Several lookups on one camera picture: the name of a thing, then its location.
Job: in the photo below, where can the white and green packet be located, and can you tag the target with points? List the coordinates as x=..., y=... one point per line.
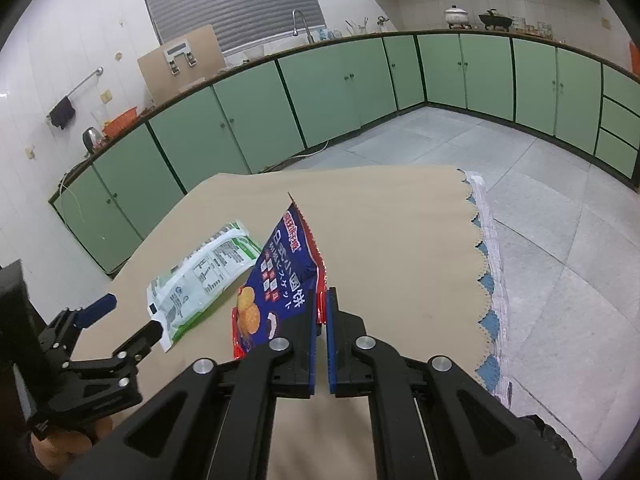
x=200, y=280

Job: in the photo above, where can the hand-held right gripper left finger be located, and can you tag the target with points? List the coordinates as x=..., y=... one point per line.
x=312, y=355

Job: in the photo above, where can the grey window blind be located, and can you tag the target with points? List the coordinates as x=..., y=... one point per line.
x=225, y=0

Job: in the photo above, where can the row of green base cabinets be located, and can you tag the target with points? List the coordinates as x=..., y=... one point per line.
x=325, y=90

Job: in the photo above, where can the white and blue lace cloth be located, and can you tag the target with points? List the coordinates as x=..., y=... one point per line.
x=492, y=260

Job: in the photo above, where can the steel electric kettle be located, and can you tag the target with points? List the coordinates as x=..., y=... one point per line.
x=91, y=140

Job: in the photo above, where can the orange plastic basin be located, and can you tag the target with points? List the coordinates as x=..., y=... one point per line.
x=120, y=120

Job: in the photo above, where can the chrome sink faucet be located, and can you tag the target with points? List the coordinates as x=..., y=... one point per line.
x=310, y=35

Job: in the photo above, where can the white metal holder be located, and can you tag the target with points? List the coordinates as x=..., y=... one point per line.
x=175, y=49

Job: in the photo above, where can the utensil rack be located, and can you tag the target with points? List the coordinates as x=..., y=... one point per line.
x=356, y=27

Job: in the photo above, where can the person's left hand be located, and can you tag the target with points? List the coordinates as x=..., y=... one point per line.
x=60, y=452

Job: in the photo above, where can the black wok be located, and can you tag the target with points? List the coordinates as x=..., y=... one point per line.
x=496, y=21

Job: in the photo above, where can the row of glass jars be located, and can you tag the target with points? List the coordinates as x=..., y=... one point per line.
x=532, y=29

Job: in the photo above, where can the blue and red snack packet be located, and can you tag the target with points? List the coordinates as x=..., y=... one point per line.
x=280, y=270

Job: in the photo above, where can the black trash bin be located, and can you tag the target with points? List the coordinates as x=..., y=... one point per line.
x=550, y=442

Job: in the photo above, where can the cardboard box with scale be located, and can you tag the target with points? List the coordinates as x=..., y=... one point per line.
x=206, y=55

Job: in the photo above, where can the metal towel bar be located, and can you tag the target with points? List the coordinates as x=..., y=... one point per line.
x=85, y=80

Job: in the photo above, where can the white lidded pot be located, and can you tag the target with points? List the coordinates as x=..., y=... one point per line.
x=456, y=16

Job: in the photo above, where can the dark hanging towel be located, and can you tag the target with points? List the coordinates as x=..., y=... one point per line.
x=62, y=112

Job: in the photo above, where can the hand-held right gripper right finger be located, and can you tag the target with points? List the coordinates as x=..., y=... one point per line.
x=331, y=355

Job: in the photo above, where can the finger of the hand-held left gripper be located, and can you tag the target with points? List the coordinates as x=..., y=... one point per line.
x=100, y=306
x=145, y=335

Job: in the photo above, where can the wall hook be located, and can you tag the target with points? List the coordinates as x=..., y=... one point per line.
x=31, y=153

